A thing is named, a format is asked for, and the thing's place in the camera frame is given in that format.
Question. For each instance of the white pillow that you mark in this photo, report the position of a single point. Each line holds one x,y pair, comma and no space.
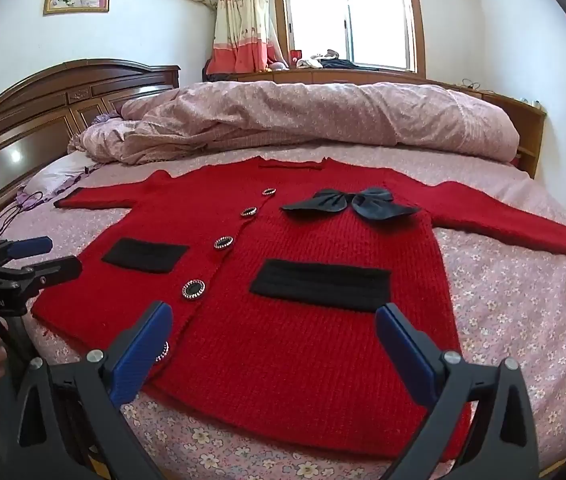
58,172

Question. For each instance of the white cloth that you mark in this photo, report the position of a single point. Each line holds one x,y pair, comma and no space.
309,63

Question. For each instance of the cream and orange curtain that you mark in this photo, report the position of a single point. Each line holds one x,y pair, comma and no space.
238,20

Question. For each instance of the pink floral duvet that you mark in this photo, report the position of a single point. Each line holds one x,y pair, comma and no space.
288,110

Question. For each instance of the red cup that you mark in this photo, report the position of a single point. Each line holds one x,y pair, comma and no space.
296,57

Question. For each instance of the wooden headboard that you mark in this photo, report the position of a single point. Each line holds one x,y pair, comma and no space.
38,110

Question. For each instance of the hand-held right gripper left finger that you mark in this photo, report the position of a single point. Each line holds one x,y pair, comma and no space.
143,360

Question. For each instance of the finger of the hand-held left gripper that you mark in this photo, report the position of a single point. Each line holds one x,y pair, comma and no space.
58,269
33,246

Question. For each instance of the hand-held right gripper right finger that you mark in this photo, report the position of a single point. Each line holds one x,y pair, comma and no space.
408,360

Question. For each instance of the wooden framed window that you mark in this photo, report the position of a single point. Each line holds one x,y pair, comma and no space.
343,10

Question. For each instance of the small white objects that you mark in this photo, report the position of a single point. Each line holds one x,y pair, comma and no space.
537,105

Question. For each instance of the purple cloth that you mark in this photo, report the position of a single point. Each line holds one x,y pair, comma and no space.
105,119

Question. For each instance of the red knit cardigan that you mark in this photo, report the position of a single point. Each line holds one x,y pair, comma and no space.
313,370

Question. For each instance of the dark cloth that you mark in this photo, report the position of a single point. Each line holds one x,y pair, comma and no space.
350,64

